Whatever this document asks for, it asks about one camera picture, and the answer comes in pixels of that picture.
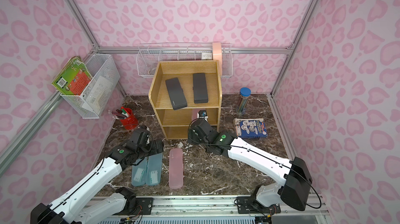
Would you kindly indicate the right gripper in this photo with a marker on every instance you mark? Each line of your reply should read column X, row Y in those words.
column 201, row 121

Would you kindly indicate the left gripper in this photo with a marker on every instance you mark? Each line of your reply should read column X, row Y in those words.
column 155, row 146

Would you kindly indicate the pink pencil case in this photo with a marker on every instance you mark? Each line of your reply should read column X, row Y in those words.
column 195, row 113
column 176, row 168

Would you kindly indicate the black pencil case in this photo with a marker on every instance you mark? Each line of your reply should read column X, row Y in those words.
column 200, row 91
column 176, row 94

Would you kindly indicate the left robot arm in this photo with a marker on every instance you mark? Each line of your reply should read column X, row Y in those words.
column 71, row 207

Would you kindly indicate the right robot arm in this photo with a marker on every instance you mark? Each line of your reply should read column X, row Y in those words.
column 293, row 182

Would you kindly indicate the wooden three-tier shelf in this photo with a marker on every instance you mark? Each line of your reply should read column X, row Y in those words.
column 175, row 123

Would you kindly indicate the blue-lid pencil tube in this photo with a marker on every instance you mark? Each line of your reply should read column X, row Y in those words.
column 245, row 94

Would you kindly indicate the red pen cup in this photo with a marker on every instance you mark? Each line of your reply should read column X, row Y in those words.
column 130, row 122

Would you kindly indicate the blue white box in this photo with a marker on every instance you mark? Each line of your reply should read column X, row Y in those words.
column 250, row 128

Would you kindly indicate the white mesh basket left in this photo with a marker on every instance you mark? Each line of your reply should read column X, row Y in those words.
column 98, row 65

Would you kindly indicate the white paper in basket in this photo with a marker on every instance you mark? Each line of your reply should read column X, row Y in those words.
column 97, row 96

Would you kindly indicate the pink box in rack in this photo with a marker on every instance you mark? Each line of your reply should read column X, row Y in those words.
column 217, row 55

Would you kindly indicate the green red booklet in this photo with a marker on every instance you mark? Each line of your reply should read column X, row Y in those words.
column 74, row 77

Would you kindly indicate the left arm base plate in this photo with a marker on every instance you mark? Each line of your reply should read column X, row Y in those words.
column 138, row 206

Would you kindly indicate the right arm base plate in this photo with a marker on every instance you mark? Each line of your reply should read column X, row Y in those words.
column 248, row 205

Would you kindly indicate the white wire rack back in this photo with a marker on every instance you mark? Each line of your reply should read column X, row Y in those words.
column 149, row 55

